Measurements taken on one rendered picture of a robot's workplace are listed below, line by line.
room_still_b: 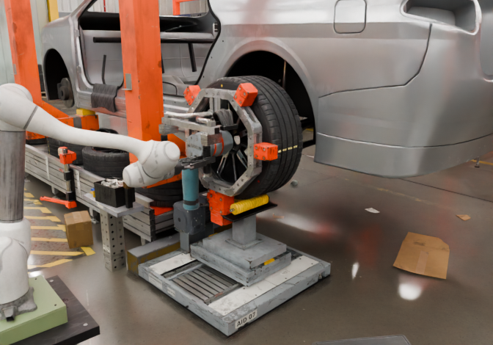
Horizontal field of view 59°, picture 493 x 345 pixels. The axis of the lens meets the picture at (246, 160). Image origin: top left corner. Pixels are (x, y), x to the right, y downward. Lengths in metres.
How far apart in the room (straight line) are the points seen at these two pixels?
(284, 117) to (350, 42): 0.46
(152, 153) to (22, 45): 2.79
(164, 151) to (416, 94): 1.08
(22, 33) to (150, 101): 1.97
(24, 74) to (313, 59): 2.78
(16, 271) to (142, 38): 1.35
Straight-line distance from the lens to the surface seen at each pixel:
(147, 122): 2.56
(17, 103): 1.73
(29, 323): 1.88
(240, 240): 2.54
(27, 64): 4.30
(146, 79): 2.54
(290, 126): 2.19
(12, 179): 1.95
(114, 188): 2.55
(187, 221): 2.64
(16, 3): 4.31
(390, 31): 2.04
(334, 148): 2.22
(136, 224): 3.00
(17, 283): 1.88
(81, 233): 3.22
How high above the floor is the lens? 1.34
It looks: 15 degrees down
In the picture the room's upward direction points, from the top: straight up
